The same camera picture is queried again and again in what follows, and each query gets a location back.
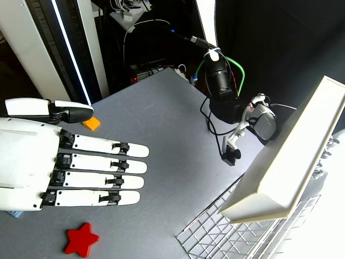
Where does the beige paperback book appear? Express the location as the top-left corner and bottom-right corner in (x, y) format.
(217, 75), (345, 224)

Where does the orange toy block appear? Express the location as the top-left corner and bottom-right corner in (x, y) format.
(82, 117), (101, 132)

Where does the red star block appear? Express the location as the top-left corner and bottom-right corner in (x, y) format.
(64, 222), (101, 258)

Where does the white robot body column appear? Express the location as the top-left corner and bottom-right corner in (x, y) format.
(0, 0), (111, 106)

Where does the grey table cloth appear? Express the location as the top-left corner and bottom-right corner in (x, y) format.
(0, 67), (270, 259)

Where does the black electronics box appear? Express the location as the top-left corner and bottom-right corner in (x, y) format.
(130, 63), (165, 81)

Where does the thin white looped cable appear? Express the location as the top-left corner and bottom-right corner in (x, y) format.
(122, 18), (173, 68)

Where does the white wire file rack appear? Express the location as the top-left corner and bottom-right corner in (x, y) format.
(175, 176), (323, 259)

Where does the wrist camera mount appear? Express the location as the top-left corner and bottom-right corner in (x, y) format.
(222, 93), (272, 166)

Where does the green cable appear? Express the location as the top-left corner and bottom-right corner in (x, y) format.
(195, 55), (246, 97)

